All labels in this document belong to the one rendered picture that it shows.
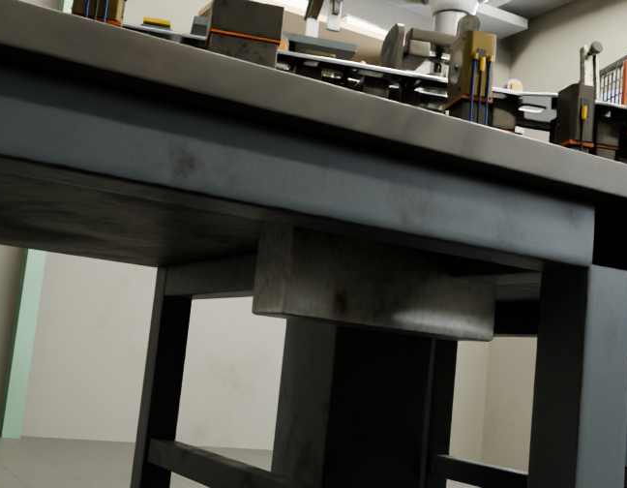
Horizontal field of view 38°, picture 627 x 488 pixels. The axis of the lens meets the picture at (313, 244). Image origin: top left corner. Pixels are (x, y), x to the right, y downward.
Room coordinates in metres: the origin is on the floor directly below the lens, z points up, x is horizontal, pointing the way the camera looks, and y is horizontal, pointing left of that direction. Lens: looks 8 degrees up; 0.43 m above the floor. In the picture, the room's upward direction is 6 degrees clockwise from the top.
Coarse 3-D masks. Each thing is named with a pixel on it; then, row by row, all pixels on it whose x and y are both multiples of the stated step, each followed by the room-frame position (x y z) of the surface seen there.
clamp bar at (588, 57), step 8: (584, 48) 1.99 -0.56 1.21; (592, 48) 1.96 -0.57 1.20; (600, 48) 1.96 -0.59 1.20; (584, 56) 1.98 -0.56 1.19; (592, 56) 2.00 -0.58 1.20; (584, 64) 1.98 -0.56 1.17; (592, 64) 2.00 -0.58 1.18; (584, 72) 1.98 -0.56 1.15; (592, 72) 1.99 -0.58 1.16; (584, 80) 1.97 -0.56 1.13; (592, 80) 1.99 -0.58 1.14
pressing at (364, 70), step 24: (288, 72) 1.73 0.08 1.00; (336, 72) 1.70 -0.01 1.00; (360, 72) 1.69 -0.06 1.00; (384, 72) 1.67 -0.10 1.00; (408, 72) 1.65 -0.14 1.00; (432, 96) 1.80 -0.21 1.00; (504, 96) 1.74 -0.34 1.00; (528, 96) 1.73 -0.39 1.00; (552, 96) 1.68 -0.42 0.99; (528, 120) 1.89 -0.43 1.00; (624, 120) 1.82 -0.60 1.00
